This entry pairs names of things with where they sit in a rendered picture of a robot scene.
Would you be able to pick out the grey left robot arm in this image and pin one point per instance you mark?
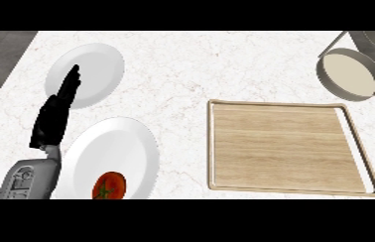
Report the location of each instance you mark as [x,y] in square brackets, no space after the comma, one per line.
[30,178]

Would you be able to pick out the grey tiered basket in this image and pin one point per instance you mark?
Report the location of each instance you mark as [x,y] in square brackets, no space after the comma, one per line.
[347,72]

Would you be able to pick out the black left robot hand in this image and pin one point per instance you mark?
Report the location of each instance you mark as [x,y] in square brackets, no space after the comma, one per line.
[52,115]

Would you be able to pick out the red tomato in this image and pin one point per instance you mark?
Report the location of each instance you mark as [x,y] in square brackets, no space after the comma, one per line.
[109,186]

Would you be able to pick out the large white plate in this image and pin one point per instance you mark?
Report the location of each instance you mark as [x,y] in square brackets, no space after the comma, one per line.
[114,150]

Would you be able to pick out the small white plate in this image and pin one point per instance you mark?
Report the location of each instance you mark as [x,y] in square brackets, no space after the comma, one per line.
[93,72]

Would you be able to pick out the wooden tray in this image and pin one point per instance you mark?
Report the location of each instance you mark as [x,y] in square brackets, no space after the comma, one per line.
[282,146]

